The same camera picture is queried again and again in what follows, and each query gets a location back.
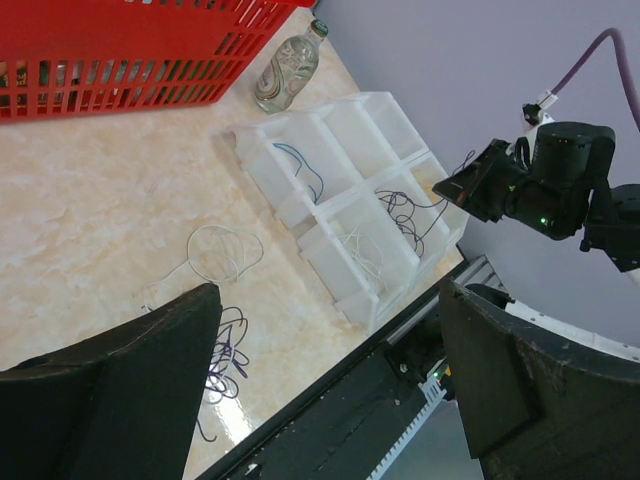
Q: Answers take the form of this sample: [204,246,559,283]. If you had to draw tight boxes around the white slotted cable duct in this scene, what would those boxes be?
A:
[367,373,445,480]

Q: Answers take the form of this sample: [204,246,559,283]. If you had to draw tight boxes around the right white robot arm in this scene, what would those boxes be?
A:
[433,122,639,281]

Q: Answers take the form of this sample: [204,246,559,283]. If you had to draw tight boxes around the white wire in tray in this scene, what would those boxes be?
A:
[339,224,386,291]

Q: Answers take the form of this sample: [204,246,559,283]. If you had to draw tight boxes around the clear plastic bottle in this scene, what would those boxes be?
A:
[253,19,329,114]

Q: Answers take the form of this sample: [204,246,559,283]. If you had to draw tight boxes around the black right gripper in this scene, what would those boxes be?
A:
[432,139,527,223]

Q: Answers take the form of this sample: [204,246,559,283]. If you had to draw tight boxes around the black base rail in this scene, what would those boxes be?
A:
[201,290,445,479]

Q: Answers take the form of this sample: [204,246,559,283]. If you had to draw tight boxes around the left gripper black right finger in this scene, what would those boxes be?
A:
[439,281,639,479]

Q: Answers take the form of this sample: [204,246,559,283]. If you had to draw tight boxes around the blue thin wire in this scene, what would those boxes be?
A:
[272,142,326,205]

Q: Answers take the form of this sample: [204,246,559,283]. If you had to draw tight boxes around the white thin wire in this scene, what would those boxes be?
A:
[140,223,265,314]

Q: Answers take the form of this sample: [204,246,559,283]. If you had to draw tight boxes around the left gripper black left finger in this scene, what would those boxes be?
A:
[1,284,221,479]

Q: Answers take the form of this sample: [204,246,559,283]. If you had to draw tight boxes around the red plastic shopping basket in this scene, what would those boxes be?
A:
[1,0,312,124]

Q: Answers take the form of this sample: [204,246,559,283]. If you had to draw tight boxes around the dark purple wire in tray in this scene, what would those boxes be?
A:
[374,189,449,259]

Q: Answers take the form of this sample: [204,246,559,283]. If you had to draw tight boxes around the white compartment tray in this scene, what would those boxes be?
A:
[231,92,468,332]

